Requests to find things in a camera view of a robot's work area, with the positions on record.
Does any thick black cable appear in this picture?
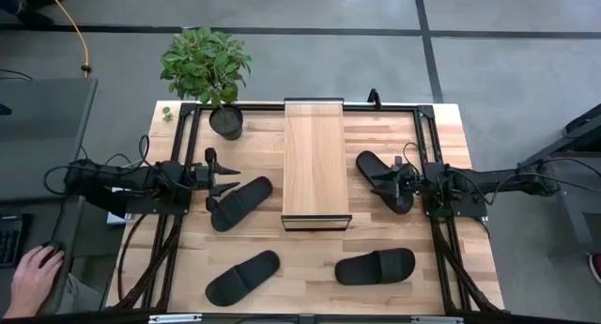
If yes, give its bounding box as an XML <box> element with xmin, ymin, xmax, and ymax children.
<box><xmin>116</xmin><ymin>213</ymin><xmax>148</xmax><ymax>302</ymax></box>

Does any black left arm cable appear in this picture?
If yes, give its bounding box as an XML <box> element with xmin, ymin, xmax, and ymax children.
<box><xmin>43</xmin><ymin>133</ymin><xmax>152</xmax><ymax>196</ymax></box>

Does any green plant in black pot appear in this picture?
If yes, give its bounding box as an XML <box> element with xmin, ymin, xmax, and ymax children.
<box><xmin>159</xmin><ymin>26</ymin><xmax>253</xmax><ymax>142</ymax></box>

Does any black rubber slide sandal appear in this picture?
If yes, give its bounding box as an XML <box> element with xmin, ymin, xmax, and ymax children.
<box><xmin>355</xmin><ymin>149</ymin><xmax>416</xmax><ymax>216</ymax></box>
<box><xmin>205</xmin><ymin>249</ymin><xmax>282</xmax><ymax>308</ymax></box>
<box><xmin>209</xmin><ymin>176</ymin><xmax>274</xmax><ymax>233</ymax></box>
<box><xmin>333</xmin><ymin>247</ymin><xmax>417</xmax><ymax>286</ymax></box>

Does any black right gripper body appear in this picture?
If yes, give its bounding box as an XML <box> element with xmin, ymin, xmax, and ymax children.
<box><xmin>393</xmin><ymin>155</ymin><xmax>423</xmax><ymax>201</ymax></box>

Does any wooden shelf black metal frame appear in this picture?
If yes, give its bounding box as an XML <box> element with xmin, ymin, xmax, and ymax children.
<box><xmin>280</xmin><ymin>97</ymin><xmax>353</xmax><ymax>232</ymax></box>

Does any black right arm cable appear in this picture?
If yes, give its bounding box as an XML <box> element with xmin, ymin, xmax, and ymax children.
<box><xmin>402</xmin><ymin>141</ymin><xmax>601</xmax><ymax>194</ymax></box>

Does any person's red shoe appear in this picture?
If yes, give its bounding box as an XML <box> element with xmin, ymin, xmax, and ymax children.
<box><xmin>586</xmin><ymin>252</ymin><xmax>601</xmax><ymax>285</ymax></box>

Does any person's hand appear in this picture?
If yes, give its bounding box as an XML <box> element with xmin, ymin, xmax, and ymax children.
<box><xmin>2</xmin><ymin>246</ymin><xmax>66</xmax><ymax>319</ymax></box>

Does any black computer mouse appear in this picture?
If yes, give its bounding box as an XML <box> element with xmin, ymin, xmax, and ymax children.
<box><xmin>40</xmin><ymin>240</ymin><xmax>66</xmax><ymax>255</ymax></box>

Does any yellow cable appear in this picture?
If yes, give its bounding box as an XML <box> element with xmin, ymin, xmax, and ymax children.
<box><xmin>43</xmin><ymin>0</ymin><xmax>91</xmax><ymax>78</ymax></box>

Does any person's leg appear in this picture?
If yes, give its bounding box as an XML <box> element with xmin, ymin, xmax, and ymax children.
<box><xmin>58</xmin><ymin>271</ymin><xmax>104</xmax><ymax>316</ymax></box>

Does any silver metal bracket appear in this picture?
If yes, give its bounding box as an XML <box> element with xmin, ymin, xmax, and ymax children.
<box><xmin>148</xmin><ymin>314</ymin><xmax>203</xmax><ymax>324</ymax></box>
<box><xmin>410</xmin><ymin>316</ymin><xmax>464</xmax><ymax>324</ymax></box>

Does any black keyboard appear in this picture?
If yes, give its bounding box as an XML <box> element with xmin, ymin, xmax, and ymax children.
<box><xmin>0</xmin><ymin>214</ymin><xmax>32</xmax><ymax>269</ymax></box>

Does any grey side desk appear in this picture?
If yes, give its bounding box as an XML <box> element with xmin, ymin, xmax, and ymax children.
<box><xmin>0</xmin><ymin>77</ymin><xmax>99</xmax><ymax>318</ymax></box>

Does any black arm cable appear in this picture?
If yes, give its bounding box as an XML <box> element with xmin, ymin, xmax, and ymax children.
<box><xmin>402</xmin><ymin>141</ymin><xmax>601</xmax><ymax>194</ymax></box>
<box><xmin>43</xmin><ymin>133</ymin><xmax>152</xmax><ymax>196</ymax></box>

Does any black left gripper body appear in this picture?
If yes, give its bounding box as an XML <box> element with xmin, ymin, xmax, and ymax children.
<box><xmin>190</xmin><ymin>147</ymin><xmax>219</xmax><ymax>213</ymax></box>

